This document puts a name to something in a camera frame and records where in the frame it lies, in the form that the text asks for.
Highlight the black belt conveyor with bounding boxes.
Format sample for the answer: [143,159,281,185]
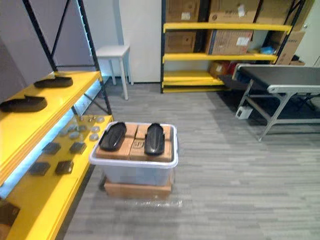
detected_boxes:
[217,63,320,142]

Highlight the yellow black storage rack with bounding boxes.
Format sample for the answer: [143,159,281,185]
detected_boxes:
[160,0,307,94]

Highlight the brown cardboard box in bin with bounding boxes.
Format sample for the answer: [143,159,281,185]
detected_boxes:
[95,122,139,161]

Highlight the tall leaning cardboard box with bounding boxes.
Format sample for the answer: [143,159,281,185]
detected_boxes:
[275,30,306,66]

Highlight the small white table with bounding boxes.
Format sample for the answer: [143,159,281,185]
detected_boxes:
[95,44,134,101]

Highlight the large labelled cardboard box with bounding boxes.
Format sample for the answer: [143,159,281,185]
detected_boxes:
[208,0,261,24]

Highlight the white conveyor control box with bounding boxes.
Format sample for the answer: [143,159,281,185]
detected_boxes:
[235,105,254,120]

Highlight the red orange package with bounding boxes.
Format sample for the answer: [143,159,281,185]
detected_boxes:
[208,61,238,79]

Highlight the yellow black shelf rack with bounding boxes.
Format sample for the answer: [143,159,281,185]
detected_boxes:
[0,0,115,240]

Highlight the black plastic housing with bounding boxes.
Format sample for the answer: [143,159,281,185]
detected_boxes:
[0,94,48,113]
[33,76,74,89]
[98,121,127,152]
[144,122,165,156]

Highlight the flat cardboard box under bin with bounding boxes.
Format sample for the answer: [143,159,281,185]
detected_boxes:
[103,180,173,201]

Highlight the printed cardboard box in bin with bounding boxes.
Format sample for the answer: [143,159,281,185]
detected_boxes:
[129,124,174,163]

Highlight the dark square part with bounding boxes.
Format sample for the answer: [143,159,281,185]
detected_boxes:
[28,161,51,176]
[68,141,88,155]
[41,142,62,156]
[54,160,75,176]

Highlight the dark box on shelf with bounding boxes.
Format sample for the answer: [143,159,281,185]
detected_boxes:
[0,199,21,227]

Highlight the clear plastic storage bin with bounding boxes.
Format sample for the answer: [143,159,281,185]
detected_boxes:
[89,121,180,187]

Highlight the blue plastic bag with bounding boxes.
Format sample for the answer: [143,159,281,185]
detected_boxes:
[260,45,279,55]

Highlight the printed white-label cardboard box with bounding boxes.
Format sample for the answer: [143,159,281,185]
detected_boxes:
[205,29,254,56]

